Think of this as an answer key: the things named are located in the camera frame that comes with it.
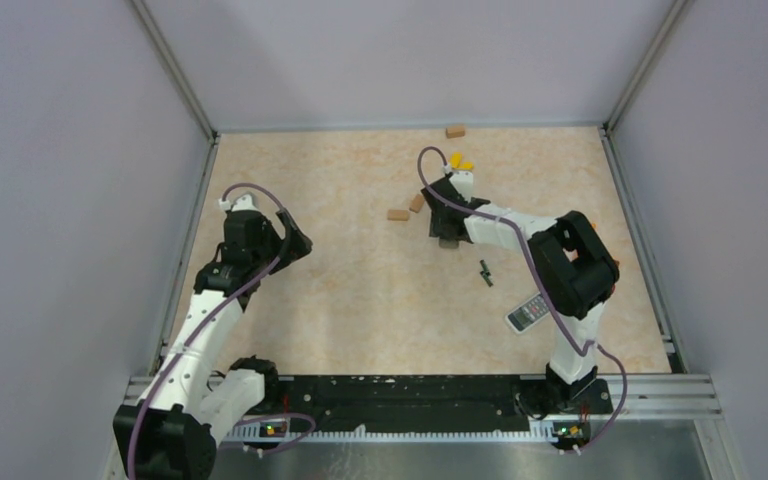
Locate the green battery long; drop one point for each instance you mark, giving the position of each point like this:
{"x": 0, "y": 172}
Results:
{"x": 487, "y": 276}

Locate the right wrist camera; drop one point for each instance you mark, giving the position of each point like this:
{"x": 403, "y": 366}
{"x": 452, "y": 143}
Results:
{"x": 463, "y": 182}

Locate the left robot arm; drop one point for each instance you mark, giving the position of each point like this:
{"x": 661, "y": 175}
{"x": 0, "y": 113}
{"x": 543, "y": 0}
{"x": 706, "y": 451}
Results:
{"x": 174, "y": 429}

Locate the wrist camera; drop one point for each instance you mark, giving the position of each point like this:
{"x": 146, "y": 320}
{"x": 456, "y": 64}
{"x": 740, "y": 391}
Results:
{"x": 463, "y": 182}
{"x": 245, "y": 202}

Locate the tan wooden block far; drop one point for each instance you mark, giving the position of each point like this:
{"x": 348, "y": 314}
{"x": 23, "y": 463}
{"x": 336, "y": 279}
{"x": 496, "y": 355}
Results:
{"x": 455, "y": 131}

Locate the grey battery cover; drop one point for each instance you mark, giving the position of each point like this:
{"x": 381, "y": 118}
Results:
{"x": 448, "y": 244}

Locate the white remote control with buttons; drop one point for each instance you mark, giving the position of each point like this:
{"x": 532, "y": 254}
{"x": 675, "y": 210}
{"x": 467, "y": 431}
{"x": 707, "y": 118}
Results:
{"x": 527, "y": 314}

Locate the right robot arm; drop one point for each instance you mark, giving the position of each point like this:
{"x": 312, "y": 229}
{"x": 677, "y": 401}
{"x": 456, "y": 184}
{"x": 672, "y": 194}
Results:
{"x": 571, "y": 266}

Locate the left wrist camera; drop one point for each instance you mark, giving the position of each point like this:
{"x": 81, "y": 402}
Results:
{"x": 245, "y": 202}

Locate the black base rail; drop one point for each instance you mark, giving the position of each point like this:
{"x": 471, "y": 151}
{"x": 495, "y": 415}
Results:
{"x": 435, "y": 404}

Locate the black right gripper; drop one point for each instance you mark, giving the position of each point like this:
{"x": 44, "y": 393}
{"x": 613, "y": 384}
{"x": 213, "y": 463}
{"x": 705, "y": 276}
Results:
{"x": 436, "y": 227}

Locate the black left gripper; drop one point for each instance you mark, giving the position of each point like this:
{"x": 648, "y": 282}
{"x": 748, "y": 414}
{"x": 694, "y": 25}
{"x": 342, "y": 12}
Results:
{"x": 300, "y": 245}

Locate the tan wooden block left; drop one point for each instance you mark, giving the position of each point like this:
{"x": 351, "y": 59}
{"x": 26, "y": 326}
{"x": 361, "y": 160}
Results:
{"x": 398, "y": 215}

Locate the tan wooden block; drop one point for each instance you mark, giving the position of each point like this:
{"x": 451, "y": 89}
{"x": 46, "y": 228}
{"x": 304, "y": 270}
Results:
{"x": 416, "y": 204}
{"x": 398, "y": 215}
{"x": 455, "y": 131}

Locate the tan wooden block right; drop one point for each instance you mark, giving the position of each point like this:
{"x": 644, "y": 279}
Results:
{"x": 416, "y": 204}

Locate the yellow block left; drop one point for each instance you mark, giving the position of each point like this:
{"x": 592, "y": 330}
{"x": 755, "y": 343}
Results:
{"x": 455, "y": 160}

